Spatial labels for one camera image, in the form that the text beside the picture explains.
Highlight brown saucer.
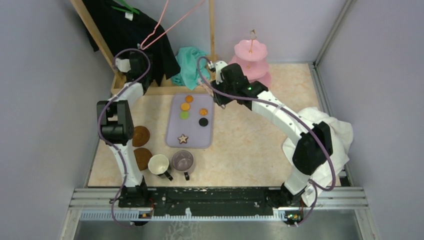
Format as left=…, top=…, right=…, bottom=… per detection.
left=132, top=126, right=150, bottom=148
left=133, top=147, right=153, bottom=171

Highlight orange swirl cookie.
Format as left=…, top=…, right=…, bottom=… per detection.
left=199, top=108, right=209, bottom=116

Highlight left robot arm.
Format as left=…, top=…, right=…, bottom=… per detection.
left=96, top=48, right=151, bottom=208

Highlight black sandwich cookie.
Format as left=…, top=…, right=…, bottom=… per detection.
left=198, top=117, right=209, bottom=127

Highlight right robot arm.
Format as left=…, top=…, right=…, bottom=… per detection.
left=207, top=61, right=333, bottom=206

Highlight green clothes hanger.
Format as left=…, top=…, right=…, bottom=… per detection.
left=111, top=0, right=140, bottom=15

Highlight brown saucer far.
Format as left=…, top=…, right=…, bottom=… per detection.
left=132, top=126, right=150, bottom=148

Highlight teal cloth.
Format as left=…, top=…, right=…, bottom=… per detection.
left=171, top=46, right=207, bottom=91

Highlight pink clothes hanger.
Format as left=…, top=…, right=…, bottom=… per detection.
left=139, top=0, right=206, bottom=51

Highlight pink three-tier cake stand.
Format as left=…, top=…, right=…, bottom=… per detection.
left=229, top=29, right=272, bottom=88

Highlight pink food tongs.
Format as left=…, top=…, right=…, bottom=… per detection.
left=197, top=78, right=226, bottom=110

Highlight lavender serving tray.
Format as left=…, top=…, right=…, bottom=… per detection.
left=165, top=93, right=215, bottom=149

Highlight purple mug black handle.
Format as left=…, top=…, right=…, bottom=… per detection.
left=171, top=150, right=195, bottom=181

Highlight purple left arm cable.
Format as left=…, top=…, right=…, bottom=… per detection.
left=96, top=48, right=152, bottom=229

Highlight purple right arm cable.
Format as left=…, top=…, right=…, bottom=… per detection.
left=196, top=56, right=337, bottom=228

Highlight cream mug black handle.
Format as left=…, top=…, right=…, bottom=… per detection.
left=147, top=154, right=174, bottom=181

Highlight black t-shirt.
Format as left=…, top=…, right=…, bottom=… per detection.
left=83, top=0, right=181, bottom=85

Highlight orange waffle round cookie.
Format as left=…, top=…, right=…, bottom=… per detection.
left=180, top=102, right=191, bottom=112

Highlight white towel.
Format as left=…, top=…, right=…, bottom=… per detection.
left=282, top=106, right=354, bottom=208

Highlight wooden clothes rack frame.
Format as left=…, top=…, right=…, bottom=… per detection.
left=70, top=0, right=218, bottom=95

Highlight green round cookie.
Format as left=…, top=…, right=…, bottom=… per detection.
left=179, top=111, right=190, bottom=120

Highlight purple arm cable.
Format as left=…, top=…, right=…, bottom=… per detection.
left=96, top=48, right=152, bottom=229
left=196, top=56, right=337, bottom=228

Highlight small orange round cookie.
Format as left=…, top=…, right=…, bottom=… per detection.
left=185, top=95, right=194, bottom=103

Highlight brown saucer near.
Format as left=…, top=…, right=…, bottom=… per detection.
left=133, top=147, right=153, bottom=171

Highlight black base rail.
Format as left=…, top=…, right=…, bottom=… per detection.
left=117, top=187, right=301, bottom=217

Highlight star-shaped iced cookie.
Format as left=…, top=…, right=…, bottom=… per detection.
left=177, top=134, right=189, bottom=145

